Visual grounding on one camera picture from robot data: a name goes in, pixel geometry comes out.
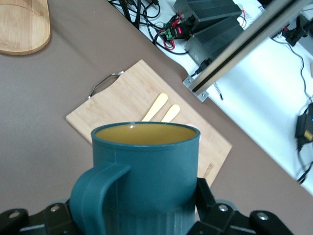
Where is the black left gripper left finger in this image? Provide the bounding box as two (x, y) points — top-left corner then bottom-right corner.
(0, 199), (79, 235)

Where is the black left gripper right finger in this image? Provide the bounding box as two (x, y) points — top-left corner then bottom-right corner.
(188, 178), (294, 235)

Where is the teal mug yellow inside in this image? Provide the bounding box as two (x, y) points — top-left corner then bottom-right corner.
(69, 121), (201, 235)

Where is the brown table mat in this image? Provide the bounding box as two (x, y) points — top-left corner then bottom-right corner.
(0, 0), (313, 235)

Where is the black power adapter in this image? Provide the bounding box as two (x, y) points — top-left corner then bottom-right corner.
(295, 102), (313, 150)

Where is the yellow plastic knife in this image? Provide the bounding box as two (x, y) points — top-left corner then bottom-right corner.
(160, 104), (181, 123)

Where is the white desk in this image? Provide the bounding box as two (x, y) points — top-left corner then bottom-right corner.
(107, 0), (313, 196)

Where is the black coiled spring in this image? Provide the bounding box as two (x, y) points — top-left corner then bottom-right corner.
(213, 82), (224, 101)

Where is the yellow plastic fork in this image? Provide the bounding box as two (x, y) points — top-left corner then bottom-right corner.
(141, 93), (169, 122)

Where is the black finned power supply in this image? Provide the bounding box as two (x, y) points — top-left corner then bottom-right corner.
(184, 16), (246, 63)
(173, 0), (243, 26)

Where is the wooden mug tree stand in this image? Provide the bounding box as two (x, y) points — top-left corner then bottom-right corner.
(0, 0), (51, 56)

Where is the circuit module red display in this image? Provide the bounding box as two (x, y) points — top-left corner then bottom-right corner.
(158, 21), (184, 41)

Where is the black device with red plugs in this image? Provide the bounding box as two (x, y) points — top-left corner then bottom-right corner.
(283, 12), (313, 46)

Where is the bamboo cutting board metal handle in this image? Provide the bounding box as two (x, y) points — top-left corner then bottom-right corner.
(66, 60), (232, 187)

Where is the aluminium camera post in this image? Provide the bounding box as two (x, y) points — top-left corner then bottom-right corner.
(182, 0), (313, 103)

